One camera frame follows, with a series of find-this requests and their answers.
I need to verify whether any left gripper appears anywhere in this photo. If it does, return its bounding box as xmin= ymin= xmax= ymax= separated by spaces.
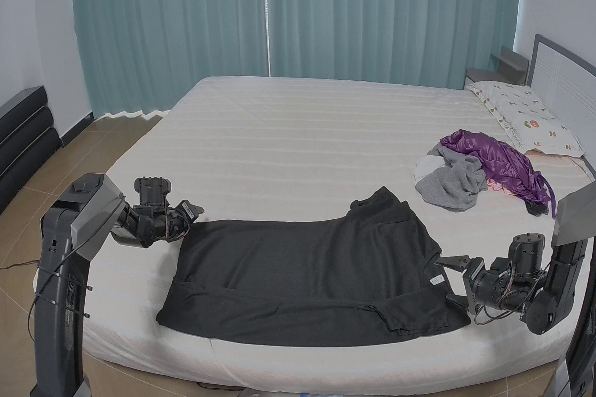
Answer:
xmin=159 ymin=204 xmax=192 ymax=243

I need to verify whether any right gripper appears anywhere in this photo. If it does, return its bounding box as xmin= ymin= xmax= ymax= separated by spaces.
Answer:
xmin=435 ymin=254 xmax=511 ymax=317

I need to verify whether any black T-shirt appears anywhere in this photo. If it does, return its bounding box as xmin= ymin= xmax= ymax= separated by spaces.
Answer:
xmin=156 ymin=186 xmax=472 ymax=347

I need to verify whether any pile of clothes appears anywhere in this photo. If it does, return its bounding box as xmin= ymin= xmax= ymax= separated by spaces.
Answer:
xmin=413 ymin=129 xmax=558 ymax=219

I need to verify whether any bed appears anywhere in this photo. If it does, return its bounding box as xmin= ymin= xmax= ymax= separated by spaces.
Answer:
xmin=34 ymin=33 xmax=596 ymax=391

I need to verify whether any white printed pillow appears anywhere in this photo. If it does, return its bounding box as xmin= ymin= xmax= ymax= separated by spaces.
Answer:
xmin=465 ymin=80 xmax=585 ymax=158

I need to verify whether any grey bedside table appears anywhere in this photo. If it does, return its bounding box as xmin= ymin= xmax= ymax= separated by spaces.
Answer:
xmin=465 ymin=45 xmax=530 ymax=87

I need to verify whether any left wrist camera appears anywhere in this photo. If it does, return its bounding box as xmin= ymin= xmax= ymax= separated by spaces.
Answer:
xmin=178 ymin=199 xmax=206 ymax=220

